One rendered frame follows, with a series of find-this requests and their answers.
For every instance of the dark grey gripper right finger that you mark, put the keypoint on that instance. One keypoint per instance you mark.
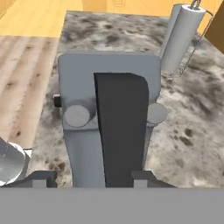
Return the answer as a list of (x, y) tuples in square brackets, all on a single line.
[(145, 178)]

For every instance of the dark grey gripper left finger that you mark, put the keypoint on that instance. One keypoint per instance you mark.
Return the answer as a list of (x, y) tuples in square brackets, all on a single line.
[(43, 177)]

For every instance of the silver metal mixing bowl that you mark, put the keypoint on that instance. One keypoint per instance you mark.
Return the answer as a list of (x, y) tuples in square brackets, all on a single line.
[(10, 162)]

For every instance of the white paper towel roll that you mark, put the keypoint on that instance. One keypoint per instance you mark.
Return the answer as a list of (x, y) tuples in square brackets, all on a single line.
[(179, 38)]

